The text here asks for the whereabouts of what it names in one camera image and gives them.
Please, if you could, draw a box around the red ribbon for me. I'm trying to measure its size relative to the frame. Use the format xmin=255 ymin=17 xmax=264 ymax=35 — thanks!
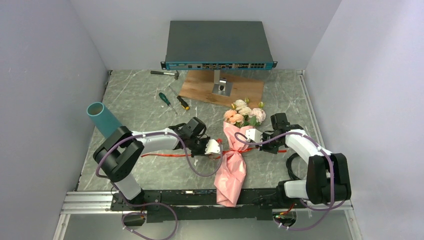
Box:
xmin=141 ymin=148 xmax=287 ymax=158

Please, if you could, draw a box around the pink flower bouquet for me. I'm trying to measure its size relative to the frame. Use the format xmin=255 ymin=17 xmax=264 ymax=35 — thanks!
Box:
xmin=214 ymin=99 xmax=266 ymax=208

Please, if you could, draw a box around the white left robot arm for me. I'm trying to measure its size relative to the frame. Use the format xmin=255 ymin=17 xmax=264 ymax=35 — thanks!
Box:
xmin=93 ymin=117 xmax=216 ymax=210

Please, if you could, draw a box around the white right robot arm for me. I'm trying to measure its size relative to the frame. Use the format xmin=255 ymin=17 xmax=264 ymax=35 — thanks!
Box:
xmin=260 ymin=113 xmax=352 ymax=208

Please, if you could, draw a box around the teal cylindrical vase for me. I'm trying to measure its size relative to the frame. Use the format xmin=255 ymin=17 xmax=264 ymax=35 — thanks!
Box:
xmin=86 ymin=102 xmax=123 ymax=139

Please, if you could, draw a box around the yellow black screwdriver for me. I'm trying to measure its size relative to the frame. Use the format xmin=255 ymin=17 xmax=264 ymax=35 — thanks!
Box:
xmin=169 ymin=86 xmax=190 ymax=111

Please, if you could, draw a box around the wooden board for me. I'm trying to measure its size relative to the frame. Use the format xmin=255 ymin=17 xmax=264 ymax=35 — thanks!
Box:
xmin=179 ymin=70 xmax=265 ymax=108

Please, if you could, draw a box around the small black hammer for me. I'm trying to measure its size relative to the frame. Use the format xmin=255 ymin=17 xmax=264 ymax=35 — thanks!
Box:
xmin=150 ymin=70 xmax=180 ymax=80

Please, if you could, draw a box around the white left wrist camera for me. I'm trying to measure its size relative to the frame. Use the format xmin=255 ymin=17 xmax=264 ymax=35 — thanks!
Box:
xmin=204 ymin=139 xmax=222 ymax=155

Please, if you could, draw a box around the coiled black cable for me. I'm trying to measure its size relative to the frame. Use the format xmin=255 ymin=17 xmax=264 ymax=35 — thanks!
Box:
xmin=285 ymin=152 xmax=311 ymax=181

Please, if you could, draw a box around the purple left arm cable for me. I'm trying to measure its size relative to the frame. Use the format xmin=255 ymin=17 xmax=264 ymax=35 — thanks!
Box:
xmin=95 ymin=131 xmax=224 ymax=240

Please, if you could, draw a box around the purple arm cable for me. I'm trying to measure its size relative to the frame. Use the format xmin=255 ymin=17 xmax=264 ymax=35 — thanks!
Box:
xmin=234 ymin=131 xmax=347 ymax=232
xmin=95 ymin=131 xmax=224 ymax=240

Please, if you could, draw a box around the green handled screwdriver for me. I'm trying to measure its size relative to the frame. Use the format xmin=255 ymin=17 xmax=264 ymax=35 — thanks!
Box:
xmin=158 ymin=92 xmax=178 ymax=115

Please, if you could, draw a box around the metal stand bracket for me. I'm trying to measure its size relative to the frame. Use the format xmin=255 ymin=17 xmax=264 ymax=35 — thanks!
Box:
xmin=212 ymin=70 xmax=233 ymax=97

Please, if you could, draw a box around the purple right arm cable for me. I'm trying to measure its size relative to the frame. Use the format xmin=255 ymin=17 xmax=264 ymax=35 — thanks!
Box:
xmin=234 ymin=131 xmax=347 ymax=232

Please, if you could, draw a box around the grey network switch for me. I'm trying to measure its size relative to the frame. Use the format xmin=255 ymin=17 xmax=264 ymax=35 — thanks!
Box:
xmin=160 ymin=20 xmax=277 ymax=70

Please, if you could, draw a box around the aluminium rail frame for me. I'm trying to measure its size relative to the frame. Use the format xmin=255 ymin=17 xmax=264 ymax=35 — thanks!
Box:
xmin=55 ymin=70 xmax=362 ymax=240

